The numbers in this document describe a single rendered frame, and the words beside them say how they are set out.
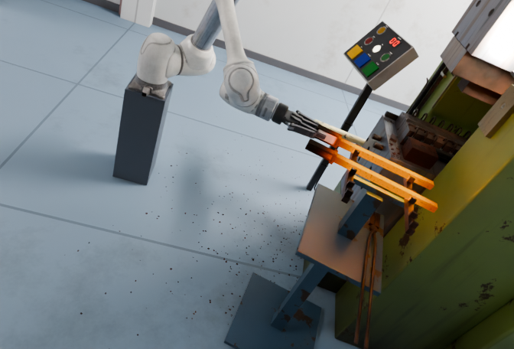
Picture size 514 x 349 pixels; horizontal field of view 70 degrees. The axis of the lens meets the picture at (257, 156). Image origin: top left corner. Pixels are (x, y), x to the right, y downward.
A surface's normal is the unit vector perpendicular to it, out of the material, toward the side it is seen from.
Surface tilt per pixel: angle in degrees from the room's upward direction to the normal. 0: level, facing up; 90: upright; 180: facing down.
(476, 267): 90
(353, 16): 90
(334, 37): 90
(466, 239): 90
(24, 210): 0
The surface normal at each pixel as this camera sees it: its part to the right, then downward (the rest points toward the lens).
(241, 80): 0.00, 0.09
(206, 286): 0.33, -0.74
